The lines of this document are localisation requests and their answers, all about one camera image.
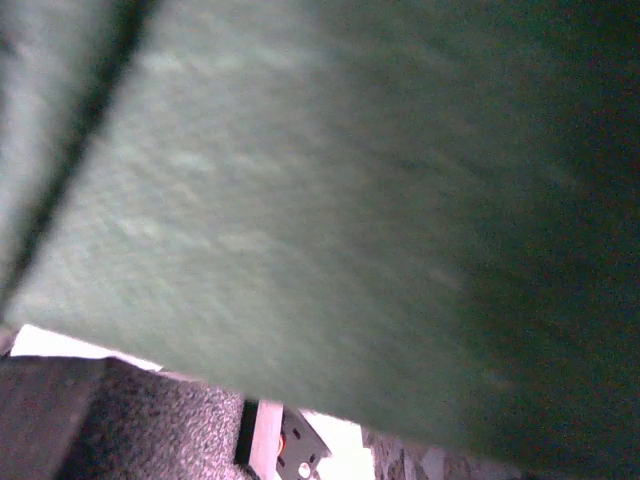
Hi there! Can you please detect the aluminium rail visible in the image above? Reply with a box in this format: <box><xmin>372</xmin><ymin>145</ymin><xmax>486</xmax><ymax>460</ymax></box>
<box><xmin>236</xmin><ymin>399</ymin><xmax>331</xmax><ymax>480</ymax></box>

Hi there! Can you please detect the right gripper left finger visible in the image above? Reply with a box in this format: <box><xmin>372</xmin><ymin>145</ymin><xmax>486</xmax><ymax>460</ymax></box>
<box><xmin>1</xmin><ymin>357</ymin><xmax>255</xmax><ymax>479</ymax></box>

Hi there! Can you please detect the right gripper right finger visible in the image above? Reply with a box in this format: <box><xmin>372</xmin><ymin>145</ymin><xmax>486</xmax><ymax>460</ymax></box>
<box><xmin>362</xmin><ymin>428</ymin><xmax>528</xmax><ymax>480</ymax></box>

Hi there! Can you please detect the dark green cap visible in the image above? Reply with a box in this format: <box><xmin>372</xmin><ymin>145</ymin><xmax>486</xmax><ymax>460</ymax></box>
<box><xmin>1</xmin><ymin>1</ymin><xmax>639</xmax><ymax>479</ymax></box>

